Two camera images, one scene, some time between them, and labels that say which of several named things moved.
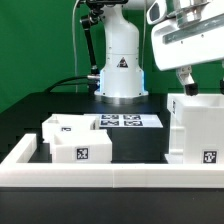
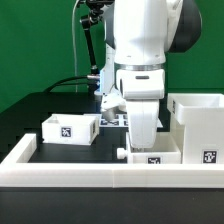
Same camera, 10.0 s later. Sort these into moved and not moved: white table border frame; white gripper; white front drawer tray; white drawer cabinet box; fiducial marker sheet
Moved: white gripper; white front drawer tray
Not moved: fiducial marker sheet; white table border frame; white drawer cabinet box
